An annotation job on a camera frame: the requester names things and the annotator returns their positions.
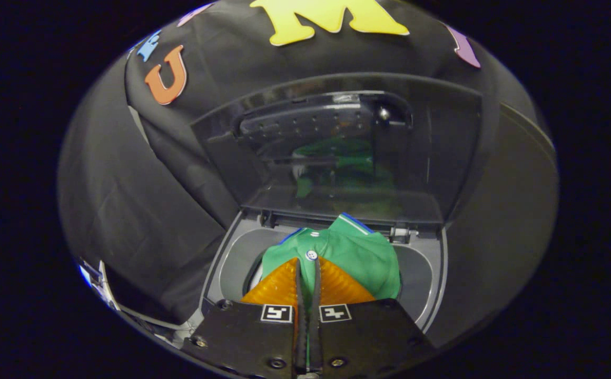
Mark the dark washing machine lid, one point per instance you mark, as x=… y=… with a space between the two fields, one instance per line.
x=442 y=158

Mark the grey washing machine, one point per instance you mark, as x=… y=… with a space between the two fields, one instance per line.
x=421 y=273

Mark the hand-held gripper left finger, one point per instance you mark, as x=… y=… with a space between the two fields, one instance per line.
x=247 y=337

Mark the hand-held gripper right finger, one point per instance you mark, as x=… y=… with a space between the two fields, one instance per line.
x=368 y=337

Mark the green polo shirt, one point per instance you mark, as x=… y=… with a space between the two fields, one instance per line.
x=363 y=258

